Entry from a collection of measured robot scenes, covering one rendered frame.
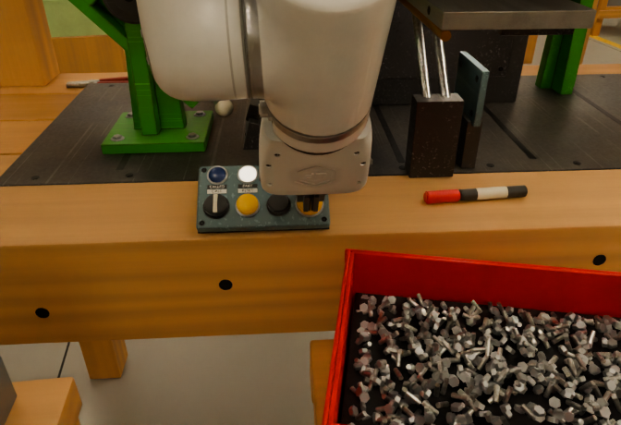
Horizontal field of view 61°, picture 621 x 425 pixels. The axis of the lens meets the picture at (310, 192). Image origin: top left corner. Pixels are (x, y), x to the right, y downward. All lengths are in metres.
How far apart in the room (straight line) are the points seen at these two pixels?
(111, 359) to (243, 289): 1.06
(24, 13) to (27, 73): 0.12
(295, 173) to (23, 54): 0.86
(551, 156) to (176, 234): 0.54
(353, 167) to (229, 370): 1.26
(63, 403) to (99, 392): 1.17
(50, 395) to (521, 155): 0.66
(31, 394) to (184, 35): 0.36
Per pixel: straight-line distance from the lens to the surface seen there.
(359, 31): 0.31
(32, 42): 1.23
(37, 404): 0.55
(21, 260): 0.67
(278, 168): 0.46
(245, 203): 0.59
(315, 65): 0.32
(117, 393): 1.69
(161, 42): 0.33
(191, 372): 1.68
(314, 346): 0.61
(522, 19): 0.61
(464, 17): 0.59
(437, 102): 0.69
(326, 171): 0.47
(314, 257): 0.61
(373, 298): 0.55
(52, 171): 0.81
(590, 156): 0.87
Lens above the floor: 1.24
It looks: 30 degrees down
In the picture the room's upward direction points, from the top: straight up
